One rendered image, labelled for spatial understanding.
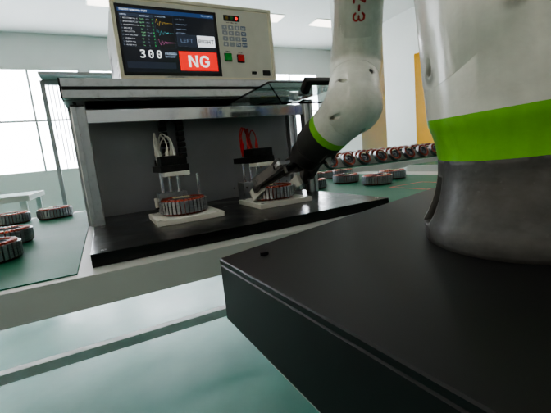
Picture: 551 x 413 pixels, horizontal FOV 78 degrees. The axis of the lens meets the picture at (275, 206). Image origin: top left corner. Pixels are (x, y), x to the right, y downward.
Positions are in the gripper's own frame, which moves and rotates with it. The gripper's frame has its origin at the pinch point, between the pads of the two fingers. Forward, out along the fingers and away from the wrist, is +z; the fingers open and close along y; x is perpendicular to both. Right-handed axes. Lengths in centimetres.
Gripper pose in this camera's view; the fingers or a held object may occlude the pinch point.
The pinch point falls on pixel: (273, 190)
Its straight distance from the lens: 92.1
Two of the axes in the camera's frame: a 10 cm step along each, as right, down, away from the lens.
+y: 8.2, -1.7, 5.5
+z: -4.4, 4.3, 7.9
